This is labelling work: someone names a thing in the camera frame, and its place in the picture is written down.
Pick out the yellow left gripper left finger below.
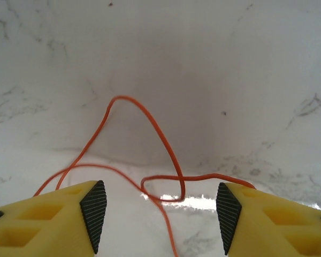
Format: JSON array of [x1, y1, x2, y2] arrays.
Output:
[[0, 179, 108, 257]]

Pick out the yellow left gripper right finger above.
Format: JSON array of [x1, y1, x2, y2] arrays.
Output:
[[215, 182, 321, 257]]

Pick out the orange cable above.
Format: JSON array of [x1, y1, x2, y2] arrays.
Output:
[[33, 95, 257, 257]]

